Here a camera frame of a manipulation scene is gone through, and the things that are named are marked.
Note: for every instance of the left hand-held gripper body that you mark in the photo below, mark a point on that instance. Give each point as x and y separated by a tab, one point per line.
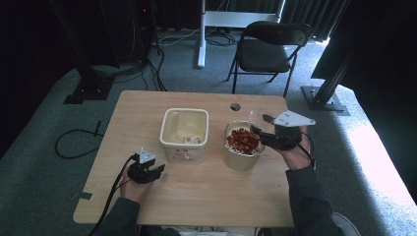
141	172

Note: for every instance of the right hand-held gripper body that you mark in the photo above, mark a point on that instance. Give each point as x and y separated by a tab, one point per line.
288	137

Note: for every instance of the clear plastic bag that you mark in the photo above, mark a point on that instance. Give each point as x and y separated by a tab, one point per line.
254	117

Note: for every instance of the pile of red dried fruits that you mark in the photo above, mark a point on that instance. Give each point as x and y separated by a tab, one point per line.
242	141

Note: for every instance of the round cream bowl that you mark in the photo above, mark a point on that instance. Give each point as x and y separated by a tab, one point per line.
241	161

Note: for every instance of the person's left hand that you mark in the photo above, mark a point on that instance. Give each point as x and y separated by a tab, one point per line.
132	190

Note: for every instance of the person's right hand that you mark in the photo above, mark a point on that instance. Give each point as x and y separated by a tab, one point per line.
300	157

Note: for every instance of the cream square plastic container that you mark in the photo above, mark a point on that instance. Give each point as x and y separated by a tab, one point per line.
184	131

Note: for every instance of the black metal stand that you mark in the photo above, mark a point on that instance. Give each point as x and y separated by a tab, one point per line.
327	91
87	75

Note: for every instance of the black folding chair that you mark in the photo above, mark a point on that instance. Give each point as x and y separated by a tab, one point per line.
265	54

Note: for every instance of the dark curtain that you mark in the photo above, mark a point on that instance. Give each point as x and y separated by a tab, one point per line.
314	16

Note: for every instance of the white desk frame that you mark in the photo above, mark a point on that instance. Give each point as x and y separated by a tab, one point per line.
226	19

